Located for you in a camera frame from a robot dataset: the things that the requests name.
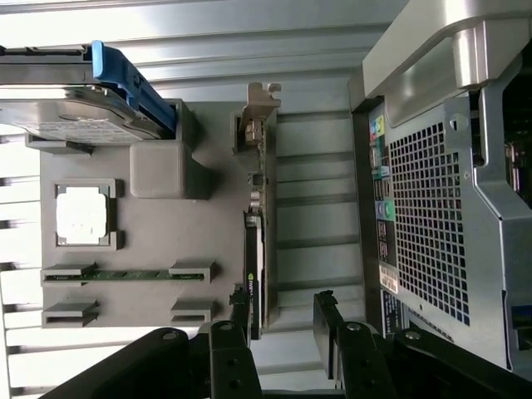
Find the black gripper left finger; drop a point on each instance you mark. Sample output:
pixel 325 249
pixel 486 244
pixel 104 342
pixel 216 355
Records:
pixel 237 361

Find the open black PC case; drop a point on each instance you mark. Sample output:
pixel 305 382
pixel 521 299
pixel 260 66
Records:
pixel 428 208

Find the grey plastic parts rack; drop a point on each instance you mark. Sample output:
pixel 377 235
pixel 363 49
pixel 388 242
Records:
pixel 166 232

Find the green RAM stick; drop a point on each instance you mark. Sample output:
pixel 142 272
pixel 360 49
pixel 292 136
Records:
pixel 124 275

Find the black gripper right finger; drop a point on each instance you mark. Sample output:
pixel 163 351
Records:
pixel 357 361

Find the hard disk with blue carrier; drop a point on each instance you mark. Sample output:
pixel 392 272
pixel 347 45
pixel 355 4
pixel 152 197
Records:
pixel 83 120

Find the silver CPU chip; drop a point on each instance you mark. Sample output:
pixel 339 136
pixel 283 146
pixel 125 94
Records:
pixel 81 218

